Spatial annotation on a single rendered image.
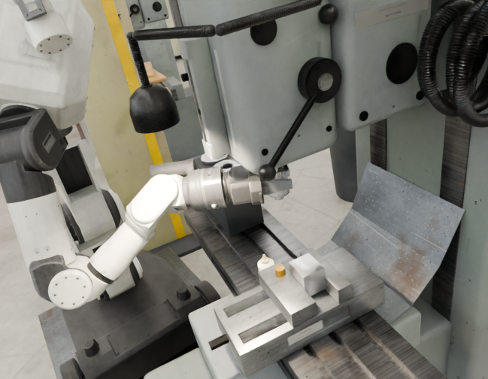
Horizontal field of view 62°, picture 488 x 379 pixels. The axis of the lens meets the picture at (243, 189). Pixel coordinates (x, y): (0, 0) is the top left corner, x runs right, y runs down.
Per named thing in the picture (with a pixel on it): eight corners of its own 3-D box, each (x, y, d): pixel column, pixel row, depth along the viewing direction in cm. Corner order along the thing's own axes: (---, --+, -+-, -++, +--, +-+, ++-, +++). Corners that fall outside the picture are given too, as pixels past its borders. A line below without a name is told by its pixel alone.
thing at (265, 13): (220, 37, 46) (217, 25, 45) (213, 37, 47) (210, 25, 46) (324, 4, 54) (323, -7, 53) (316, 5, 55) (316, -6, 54)
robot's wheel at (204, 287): (199, 312, 170) (188, 277, 160) (209, 305, 172) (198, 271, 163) (224, 341, 155) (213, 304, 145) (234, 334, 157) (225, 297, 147)
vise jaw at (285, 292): (292, 328, 81) (290, 314, 79) (259, 284, 93) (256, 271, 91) (318, 315, 82) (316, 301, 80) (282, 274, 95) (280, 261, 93)
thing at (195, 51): (212, 160, 74) (183, 41, 63) (204, 153, 77) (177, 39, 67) (231, 153, 75) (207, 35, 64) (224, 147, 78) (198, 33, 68)
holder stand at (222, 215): (230, 237, 123) (216, 180, 113) (204, 207, 141) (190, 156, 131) (264, 222, 127) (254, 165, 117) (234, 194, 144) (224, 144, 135)
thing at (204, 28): (131, 42, 56) (128, 31, 55) (139, 39, 57) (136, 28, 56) (222, 37, 46) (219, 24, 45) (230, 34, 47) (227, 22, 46)
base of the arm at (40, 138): (-5, 197, 82) (-51, 168, 72) (6, 145, 88) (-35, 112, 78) (64, 183, 80) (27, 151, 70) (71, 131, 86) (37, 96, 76)
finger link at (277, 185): (292, 189, 82) (262, 193, 83) (291, 175, 81) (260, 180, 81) (293, 193, 81) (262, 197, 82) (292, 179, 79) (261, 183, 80)
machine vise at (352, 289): (245, 378, 81) (235, 342, 75) (219, 328, 93) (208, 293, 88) (384, 304, 91) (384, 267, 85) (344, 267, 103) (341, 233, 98)
